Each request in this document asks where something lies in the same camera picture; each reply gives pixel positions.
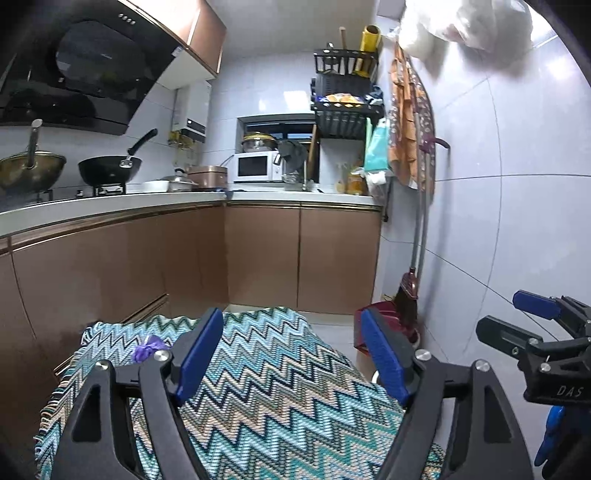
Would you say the white water heater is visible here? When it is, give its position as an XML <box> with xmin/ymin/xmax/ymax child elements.
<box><xmin>173</xmin><ymin>80</ymin><xmax>213</xmax><ymax>139</ymax></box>

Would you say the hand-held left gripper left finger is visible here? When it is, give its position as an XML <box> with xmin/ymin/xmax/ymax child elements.
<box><xmin>48</xmin><ymin>307</ymin><xmax>225</xmax><ymax>480</ymax></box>

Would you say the broom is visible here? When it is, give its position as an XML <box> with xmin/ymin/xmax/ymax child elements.
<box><xmin>394</xmin><ymin>137</ymin><xmax>451</xmax><ymax>326</ymax></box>

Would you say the black dish rack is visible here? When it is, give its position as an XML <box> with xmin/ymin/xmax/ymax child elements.
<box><xmin>310</xmin><ymin>48</ymin><xmax>385</xmax><ymax>139</ymax></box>

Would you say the dark cloth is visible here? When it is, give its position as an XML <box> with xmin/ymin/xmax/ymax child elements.
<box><xmin>277</xmin><ymin>140</ymin><xmax>309</xmax><ymax>174</ymax></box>

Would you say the white appliance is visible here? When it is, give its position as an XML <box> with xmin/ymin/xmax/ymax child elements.
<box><xmin>318</xmin><ymin>138</ymin><xmax>365</xmax><ymax>192</ymax></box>

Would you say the black wok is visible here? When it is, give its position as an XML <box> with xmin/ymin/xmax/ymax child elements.
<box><xmin>78</xmin><ymin>128</ymin><xmax>158</xmax><ymax>185</ymax></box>

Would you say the brown rice cooker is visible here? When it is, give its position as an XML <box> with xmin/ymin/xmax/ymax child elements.
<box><xmin>187</xmin><ymin>165</ymin><xmax>228</xmax><ymax>189</ymax></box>

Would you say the black range hood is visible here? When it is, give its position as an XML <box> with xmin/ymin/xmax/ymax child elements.
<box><xmin>0</xmin><ymin>0</ymin><xmax>183</xmax><ymax>137</ymax></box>

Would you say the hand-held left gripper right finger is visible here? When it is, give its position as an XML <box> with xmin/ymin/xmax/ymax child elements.
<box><xmin>360</xmin><ymin>308</ymin><xmax>532</xmax><ymax>480</ymax></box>

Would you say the large white plastic bag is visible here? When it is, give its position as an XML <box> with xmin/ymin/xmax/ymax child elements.
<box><xmin>397</xmin><ymin>0</ymin><xmax>536</xmax><ymax>70</ymax></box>

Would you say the white microwave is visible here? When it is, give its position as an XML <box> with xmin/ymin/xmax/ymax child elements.
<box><xmin>232</xmin><ymin>151</ymin><xmax>283</xmax><ymax>184</ymax></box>

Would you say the patterned hanging apron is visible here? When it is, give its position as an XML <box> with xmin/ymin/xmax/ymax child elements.
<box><xmin>387</xmin><ymin>44</ymin><xmax>437</xmax><ymax>190</ymax></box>

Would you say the window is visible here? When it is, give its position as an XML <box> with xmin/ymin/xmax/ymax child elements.
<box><xmin>237</xmin><ymin>114</ymin><xmax>317</xmax><ymax>153</ymax></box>

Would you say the brown wall cabinet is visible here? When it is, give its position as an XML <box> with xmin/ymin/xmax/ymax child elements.
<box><xmin>117</xmin><ymin>0</ymin><xmax>228</xmax><ymax>79</ymax></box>

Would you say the orange jar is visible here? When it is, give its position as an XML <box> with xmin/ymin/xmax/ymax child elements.
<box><xmin>346</xmin><ymin>168</ymin><xmax>370</xmax><ymax>195</ymax></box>

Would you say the steel pot with glass lid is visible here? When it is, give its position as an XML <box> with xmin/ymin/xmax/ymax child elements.
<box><xmin>241</xmin><ymin>132</ymin><xmax>279</xmax><ymax>154</ymax></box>

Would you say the purple wrapper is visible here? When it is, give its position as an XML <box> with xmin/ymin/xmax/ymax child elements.
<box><xmin>133</xmin><ymin>336</ymin><xmax>172</xmax><ymax>363</ymax></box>

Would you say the dark red dustpan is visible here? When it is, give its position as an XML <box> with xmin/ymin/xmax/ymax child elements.
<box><xmin>355</xmin><ymin>301</ymin><xmax>419</xmax><ymax>356</ymax></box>

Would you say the zigzag knitted blanket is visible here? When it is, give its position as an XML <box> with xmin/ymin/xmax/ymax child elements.
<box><xmin>34</xmin><ymin>305</ymin><xmax>455</xmax><ymax>480</ymax></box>

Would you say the person's right hand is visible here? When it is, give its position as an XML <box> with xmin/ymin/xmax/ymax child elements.
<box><xmin>534</xmin><ymin>406</ymin><xmax>568</xmax><ymax>468</ymax></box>

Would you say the brass wok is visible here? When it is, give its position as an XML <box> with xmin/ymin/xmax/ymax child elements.
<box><xmin>0</xmin><ymin>119</ymin><xmax>68</xmax><ymax>191</ymax></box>

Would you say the teal plastic bag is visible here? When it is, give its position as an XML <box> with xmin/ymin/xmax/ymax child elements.
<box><xmin>364</xmin><ymin>117</ymin><xmax>393</xmax><ymax>172</ymax></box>

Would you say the brown kitchen cabinet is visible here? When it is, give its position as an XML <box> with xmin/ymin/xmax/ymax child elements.
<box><xmin>0</xmin><ymin>191</ymin><xmax>386</xmax><ymax>416</ymax></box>

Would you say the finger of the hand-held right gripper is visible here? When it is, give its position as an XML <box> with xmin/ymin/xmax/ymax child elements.
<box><xmin>475</xmin><ymin>315</ymin><xmax>533</xmax><ymax>360</ymax></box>
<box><xmin>512</xmin><ymin>290</ymin><xmax>591</xmax><ymax>334</ymax></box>

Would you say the yellow wrap roll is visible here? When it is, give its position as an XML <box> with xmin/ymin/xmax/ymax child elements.
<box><xmin>355</xmin><ymin>25</ymin><xmax>383</xmax><ymax>77</ymax></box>

